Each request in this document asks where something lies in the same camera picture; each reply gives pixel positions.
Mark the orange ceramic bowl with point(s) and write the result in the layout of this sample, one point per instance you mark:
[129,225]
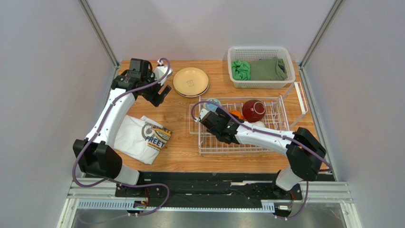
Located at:
[237,114]

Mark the right aluminium frame post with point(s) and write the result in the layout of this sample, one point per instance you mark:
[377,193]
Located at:
[336,6]

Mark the white plastic laundry basket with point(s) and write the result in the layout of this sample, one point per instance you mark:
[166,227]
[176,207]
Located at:
[250,54]

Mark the white printed t-shirt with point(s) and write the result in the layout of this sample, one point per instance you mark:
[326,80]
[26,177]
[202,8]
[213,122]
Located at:
[141,139]

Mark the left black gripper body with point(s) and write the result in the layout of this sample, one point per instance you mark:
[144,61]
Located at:
[150,92]

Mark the white wire dish rack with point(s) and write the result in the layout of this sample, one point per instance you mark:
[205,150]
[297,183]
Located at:
[276,117]

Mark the white ceramic jar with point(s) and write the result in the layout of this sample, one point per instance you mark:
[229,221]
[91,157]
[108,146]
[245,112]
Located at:
[259,124]

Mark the cream yellow plate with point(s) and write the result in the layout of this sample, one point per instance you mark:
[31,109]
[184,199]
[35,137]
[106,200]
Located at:
[190,73]

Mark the white plate teal red rim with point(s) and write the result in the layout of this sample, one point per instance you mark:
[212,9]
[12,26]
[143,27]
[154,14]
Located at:
[191,88]

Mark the blue butterfly ceramic mug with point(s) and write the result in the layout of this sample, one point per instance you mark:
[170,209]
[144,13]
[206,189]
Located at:
[212,105]

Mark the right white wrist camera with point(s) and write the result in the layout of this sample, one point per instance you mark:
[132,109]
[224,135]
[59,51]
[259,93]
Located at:
[203,112]

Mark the left aluminium frame post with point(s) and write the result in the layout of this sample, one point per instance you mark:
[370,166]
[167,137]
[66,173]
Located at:
[87,9]

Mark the dark red ceramic bowl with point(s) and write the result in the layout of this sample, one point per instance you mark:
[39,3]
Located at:
[253,110]

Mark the aluminium frame post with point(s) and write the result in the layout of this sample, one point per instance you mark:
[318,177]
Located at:
[87,9]
[336,6]

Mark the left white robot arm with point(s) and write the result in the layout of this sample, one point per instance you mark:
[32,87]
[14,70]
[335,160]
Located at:
[96,160]

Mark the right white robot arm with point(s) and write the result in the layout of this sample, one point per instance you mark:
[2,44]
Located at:
[303,151]

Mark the bright green towel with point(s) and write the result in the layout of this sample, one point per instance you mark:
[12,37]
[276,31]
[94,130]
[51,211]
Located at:
[241,70]

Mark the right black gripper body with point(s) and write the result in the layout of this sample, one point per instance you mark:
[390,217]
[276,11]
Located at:
[209,118]

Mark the olive green shirt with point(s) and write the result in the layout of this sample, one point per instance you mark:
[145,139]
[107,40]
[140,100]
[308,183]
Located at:
[272,69]

